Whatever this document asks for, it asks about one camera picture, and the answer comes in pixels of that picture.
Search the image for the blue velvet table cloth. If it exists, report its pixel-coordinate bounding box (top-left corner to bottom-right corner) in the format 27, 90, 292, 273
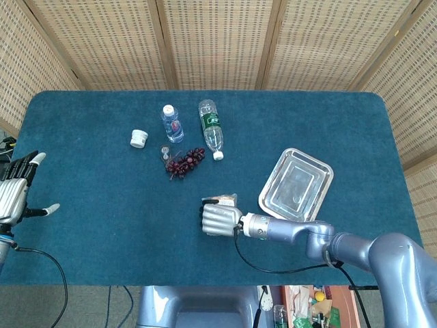
0, 90, 425, 288

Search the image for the white power strip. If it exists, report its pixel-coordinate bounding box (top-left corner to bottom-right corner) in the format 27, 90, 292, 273
256, 286, 273, 328

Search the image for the clear bottle with green label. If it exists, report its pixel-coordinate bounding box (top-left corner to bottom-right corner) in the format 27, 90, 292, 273
198, 98, 227, 161

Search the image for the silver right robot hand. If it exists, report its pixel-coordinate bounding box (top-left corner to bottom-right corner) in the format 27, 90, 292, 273
198, 196, 245, 238

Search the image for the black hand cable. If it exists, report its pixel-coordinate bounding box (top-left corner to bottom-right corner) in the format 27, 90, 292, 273
13, 246, 69, 328
233, 223, 372, 328

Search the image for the bunch of dark red grapes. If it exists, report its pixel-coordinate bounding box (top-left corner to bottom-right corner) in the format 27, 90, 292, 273
165, 147, 207, 182

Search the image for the blue floor cable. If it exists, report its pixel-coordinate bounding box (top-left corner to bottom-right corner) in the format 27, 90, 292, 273
107, 286, 135, 328

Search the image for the square stainless steel tray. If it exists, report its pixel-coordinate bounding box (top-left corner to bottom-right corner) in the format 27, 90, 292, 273
257, 147, 335, 223

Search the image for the blue-grey robot torso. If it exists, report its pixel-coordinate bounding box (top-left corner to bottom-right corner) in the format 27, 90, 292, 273
136, 285, 274, 328

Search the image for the small brown snack packet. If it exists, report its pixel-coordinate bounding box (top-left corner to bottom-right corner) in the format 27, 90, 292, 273
208, 193, 238, 208

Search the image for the black left hand cable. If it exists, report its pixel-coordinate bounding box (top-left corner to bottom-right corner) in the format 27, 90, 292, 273
13, 246, 69, 328

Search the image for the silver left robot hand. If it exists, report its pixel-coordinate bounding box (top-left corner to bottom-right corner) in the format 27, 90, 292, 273
0, 151, 61, 227

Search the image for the clear bottle with pink label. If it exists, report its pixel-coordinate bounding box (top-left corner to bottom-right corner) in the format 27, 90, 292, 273
160, 104, 185, 144

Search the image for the orange box of clutter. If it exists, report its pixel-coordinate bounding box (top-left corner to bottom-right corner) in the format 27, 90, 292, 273
281, 285, 360, 328

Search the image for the woven bamboo folding screen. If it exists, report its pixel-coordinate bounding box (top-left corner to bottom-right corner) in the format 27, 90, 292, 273
0, 0, 437, 247

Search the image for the black right hand cable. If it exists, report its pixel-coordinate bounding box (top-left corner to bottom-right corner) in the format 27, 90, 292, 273
233, 223, 372, 328

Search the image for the small white plastic jar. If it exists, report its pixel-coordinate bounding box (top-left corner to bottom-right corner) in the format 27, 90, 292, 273
129, 128, 150, 150

